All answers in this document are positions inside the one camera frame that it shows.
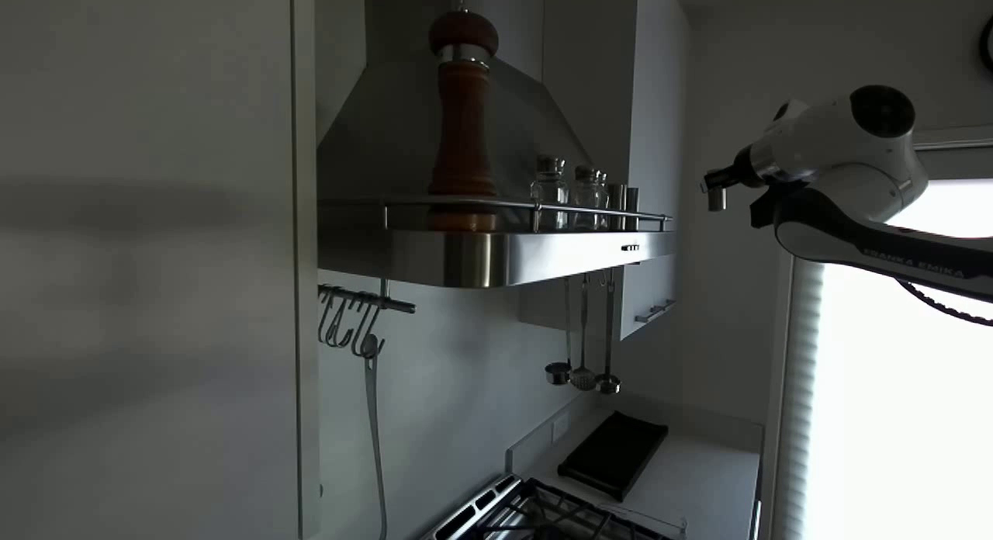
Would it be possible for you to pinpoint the silver cabinet handle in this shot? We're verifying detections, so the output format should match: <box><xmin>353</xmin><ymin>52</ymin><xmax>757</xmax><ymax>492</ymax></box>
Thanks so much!
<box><xmin>634</xmin><ymin>299</ymin><xmax>678</xmax><ymax>324</ymax></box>

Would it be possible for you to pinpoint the brown wooden pepper mill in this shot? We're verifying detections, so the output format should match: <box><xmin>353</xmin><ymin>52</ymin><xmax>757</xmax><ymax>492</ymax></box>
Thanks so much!
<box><xmin>428</xmin><ymin>7</ymin><xmax>500</xmax><ymax>200</ymax></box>

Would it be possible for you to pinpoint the long grey hanging utensil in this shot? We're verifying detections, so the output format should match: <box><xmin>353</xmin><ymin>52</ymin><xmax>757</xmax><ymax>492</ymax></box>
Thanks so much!
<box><xmin>361</xmin><ymin>334</ymin><xmax>389</xmax><ymax>540</ymax></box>

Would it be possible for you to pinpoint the white wall cabinet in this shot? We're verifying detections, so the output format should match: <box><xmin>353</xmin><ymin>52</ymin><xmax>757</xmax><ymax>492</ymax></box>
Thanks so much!
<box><xmin>518</xmin><ymin>0</ymin><xmax>692</xmax><ymax>341</ymax></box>

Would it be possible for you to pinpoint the tall white cabinet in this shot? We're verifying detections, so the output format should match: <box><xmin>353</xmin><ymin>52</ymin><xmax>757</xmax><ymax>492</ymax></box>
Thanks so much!
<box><xmin>0</xmin><ymin>0</ymin><xmax>321</xmax><ymax>540</ymax></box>

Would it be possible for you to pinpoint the silver rod with hooks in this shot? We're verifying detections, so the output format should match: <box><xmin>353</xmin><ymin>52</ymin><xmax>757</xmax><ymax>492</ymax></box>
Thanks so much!
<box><xmin>317</xmin><ymin>281</ymin><xmax>417</xmax><ymax>361</ymax></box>

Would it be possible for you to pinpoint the white window blind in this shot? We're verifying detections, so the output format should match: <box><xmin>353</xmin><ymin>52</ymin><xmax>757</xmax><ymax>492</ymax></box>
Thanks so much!
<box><xmin>774</xmin><ymin>254</ymin><xmax>825</xmax><ymax>540</ymax></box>

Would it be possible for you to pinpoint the stove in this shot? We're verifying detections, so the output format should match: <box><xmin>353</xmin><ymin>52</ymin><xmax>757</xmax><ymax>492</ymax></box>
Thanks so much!
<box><xmin>417</xmin><ymin>472</ymin><xmax>688</xmax><ymax>540</ymax></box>

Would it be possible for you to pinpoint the black stove grate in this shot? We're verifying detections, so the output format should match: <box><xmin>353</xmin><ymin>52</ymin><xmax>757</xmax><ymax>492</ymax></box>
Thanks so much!
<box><xmin>472</xmin><ymin>478</ymin><xmax>677</xmax><ymax>540</ymax></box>

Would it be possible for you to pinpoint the glass shaker with silver lid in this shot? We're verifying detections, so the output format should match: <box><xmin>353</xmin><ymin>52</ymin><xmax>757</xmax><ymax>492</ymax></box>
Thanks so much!
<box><xmin>572</xmin><ymin>165</ymin><xmax>610</xmax><ymax>231</ymax></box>
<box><xmin>530</xmin><ymin>155</ymin><xmax>571</xmax><ymax>231</ymax></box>

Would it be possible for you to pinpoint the silver skimmer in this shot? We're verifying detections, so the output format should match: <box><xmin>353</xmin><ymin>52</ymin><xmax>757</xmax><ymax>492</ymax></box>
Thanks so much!
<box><xmin>569</xmin><ymin>274</ymin><xmax>597</xmax><ymax>393</ymax></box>

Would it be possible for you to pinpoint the black tray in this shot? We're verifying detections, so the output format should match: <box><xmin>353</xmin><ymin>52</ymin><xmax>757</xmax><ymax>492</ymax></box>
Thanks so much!
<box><xmin>556</xmin><ymin>410</ymin><xmax>670</xmax><ymax>503</ymax></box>

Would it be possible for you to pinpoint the stainless steel range hood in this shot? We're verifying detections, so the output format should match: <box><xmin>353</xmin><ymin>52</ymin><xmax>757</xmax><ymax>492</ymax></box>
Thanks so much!
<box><xmin>317</xmin><ymin>0</ymin><xmax>677</xmax><ymax>289</ymax></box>

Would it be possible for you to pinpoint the small silver ladle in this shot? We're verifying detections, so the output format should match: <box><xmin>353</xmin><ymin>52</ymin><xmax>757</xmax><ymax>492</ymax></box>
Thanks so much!
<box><xmin>544</xmin><ymin>276</ymin><xmax>574</xmax><ymax>386</ymax></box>

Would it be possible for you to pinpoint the window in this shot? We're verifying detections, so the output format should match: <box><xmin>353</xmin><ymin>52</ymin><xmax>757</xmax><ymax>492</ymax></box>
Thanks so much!
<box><xmin>807</xmin><ymin>178</ymin><xmax>993</xmax><ymax>540</ymax></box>

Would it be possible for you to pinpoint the silver rack rail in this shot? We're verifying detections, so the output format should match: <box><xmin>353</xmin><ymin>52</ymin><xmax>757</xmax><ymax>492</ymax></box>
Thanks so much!
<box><xmin>318</xmin><ymin>196</ymin><xmax>674</xmax><ymax>234</ymax></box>

